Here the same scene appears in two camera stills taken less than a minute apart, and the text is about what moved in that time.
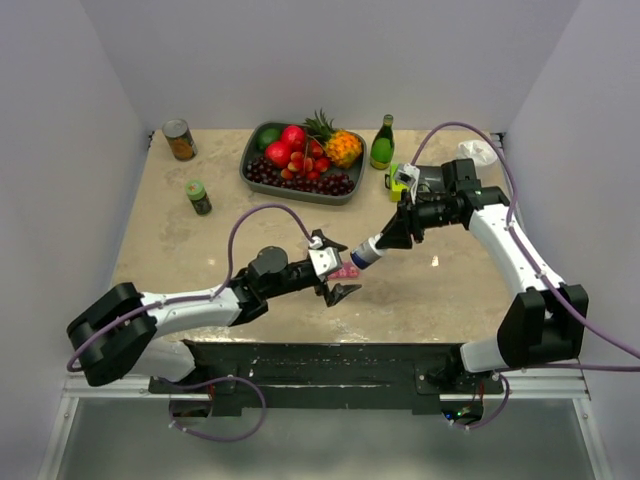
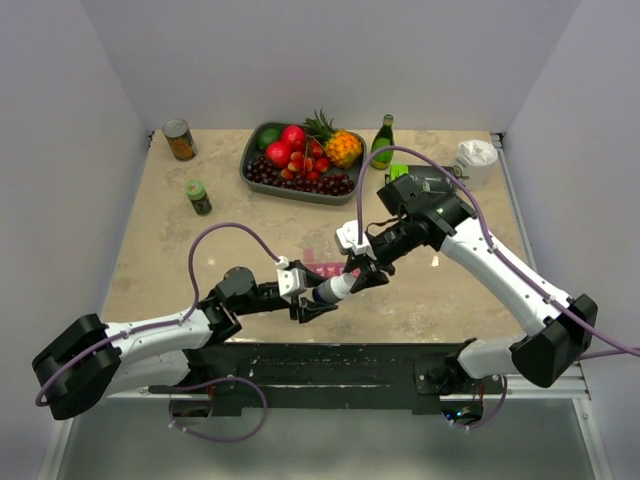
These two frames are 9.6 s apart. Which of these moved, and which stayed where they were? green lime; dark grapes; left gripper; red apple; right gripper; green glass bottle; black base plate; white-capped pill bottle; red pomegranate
Moved: right gripper; left gripper; white-capped pill bottle
Stayed: red pomegranate; green lime; red apple; green glass bottle; dark grapes; black base plate
